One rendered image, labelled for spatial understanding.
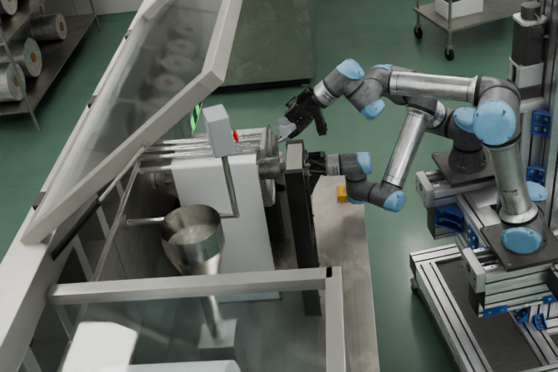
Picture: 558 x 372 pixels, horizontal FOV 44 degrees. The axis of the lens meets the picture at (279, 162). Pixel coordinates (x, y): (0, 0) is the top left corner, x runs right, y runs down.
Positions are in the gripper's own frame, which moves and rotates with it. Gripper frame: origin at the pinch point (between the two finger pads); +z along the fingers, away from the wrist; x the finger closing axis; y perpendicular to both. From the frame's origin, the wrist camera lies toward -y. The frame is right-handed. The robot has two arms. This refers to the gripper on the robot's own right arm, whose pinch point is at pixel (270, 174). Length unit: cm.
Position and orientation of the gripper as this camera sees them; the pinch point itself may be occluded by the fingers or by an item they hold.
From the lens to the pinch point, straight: 240.6
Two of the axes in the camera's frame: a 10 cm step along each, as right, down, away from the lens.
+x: -0.4, 5.7, -8.2
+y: -1.3, -8.2, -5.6
